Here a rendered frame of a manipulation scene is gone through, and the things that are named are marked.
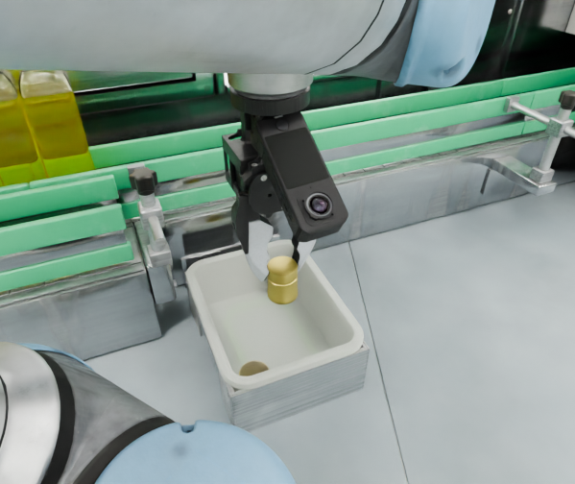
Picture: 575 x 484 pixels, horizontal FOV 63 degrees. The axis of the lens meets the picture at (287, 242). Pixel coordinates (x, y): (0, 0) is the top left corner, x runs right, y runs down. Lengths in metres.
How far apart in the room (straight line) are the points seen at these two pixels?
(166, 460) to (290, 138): 0.27
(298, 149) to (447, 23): 0.22
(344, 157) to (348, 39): 0.60
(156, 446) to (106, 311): 0.37
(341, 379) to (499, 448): 0.19
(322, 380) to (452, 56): 0.43
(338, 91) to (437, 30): 0.75
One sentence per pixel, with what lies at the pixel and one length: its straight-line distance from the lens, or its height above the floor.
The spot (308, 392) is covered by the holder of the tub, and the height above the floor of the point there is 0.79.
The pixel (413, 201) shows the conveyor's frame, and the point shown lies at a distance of 0.88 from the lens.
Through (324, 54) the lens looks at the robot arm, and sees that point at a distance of 0.17.
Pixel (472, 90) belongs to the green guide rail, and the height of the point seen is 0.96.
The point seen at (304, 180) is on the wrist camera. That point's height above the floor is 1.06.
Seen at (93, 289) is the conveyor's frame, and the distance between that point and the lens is 0.62.
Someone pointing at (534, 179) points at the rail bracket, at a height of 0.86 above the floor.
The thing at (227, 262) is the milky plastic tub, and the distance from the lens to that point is 0.67.
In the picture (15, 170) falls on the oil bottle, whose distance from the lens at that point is 0.67.
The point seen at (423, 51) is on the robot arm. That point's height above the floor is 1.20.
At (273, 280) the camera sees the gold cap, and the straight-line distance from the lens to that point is 0.51.
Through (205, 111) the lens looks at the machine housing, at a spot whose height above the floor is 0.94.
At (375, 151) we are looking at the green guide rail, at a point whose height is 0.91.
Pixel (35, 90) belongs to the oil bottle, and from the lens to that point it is 0.64.
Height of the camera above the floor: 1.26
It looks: 37 degrees down
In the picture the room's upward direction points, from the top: straight up
